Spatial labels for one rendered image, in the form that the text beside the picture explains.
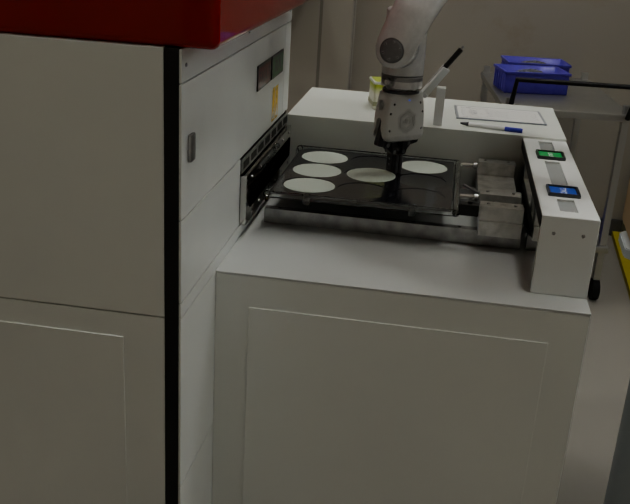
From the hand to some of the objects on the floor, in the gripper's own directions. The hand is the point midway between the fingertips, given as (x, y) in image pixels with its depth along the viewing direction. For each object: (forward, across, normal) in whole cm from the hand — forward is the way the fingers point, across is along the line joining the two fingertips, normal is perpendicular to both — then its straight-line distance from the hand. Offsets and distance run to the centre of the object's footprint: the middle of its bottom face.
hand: (394, 162), depth 186 cm
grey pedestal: (+92, -49, +54) cm, 118 cm away
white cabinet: (+92, -7, +2) cm, 92 cm away
